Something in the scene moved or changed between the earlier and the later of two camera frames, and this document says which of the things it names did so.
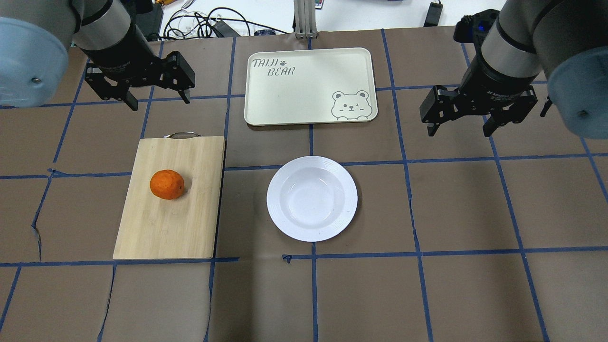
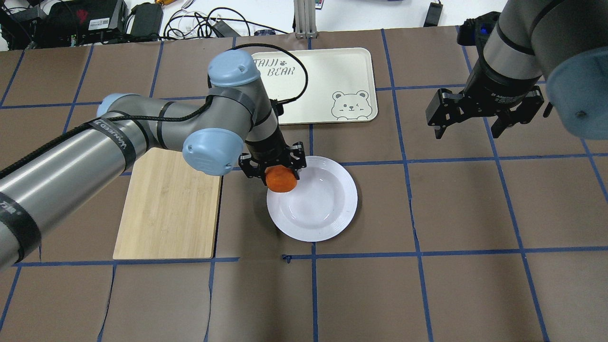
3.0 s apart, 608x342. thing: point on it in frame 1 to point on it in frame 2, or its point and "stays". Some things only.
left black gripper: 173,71 to 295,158
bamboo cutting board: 183,228 stays
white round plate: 312,198 stays
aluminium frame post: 305,15 stays
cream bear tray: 303,86 stays
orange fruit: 166,184 to 280,179
